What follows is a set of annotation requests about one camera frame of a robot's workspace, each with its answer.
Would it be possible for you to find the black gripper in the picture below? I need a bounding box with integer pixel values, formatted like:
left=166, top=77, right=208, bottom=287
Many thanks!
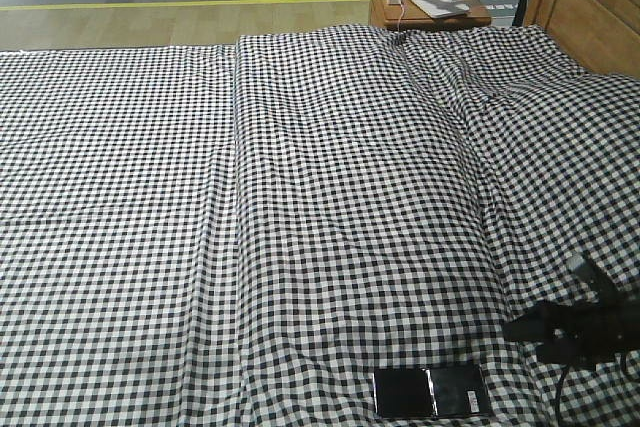
left=502, top=299, right=639, bottom=367

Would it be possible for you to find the black foldable smartphone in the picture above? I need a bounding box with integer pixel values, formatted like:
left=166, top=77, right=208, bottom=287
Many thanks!
left=372, top=364, right=492, bottom=419

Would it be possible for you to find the checkered duvet on bed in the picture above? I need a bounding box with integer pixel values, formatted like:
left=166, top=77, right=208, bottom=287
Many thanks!
left=184, top=24, right=640, bottom=427

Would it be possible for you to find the wooden headboard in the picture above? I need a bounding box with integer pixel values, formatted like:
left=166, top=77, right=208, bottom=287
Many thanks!
left=523, top=0, right=639, bottom=77

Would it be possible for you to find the wooden nightstand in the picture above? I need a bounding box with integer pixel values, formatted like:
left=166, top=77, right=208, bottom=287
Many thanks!
left=369, top=0, right=492, bottom=32

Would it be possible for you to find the black white checkered bedsheet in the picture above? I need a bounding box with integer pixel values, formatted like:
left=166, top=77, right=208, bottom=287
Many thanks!
left=1, top=45, right=242, bottom=426

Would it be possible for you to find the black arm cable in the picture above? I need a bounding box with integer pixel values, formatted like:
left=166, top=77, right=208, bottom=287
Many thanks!
left=552, top=346, right=640, bottom=427

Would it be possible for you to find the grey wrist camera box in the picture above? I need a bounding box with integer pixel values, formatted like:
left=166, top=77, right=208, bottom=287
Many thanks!
left=567, top=253, right=616, bottom=299

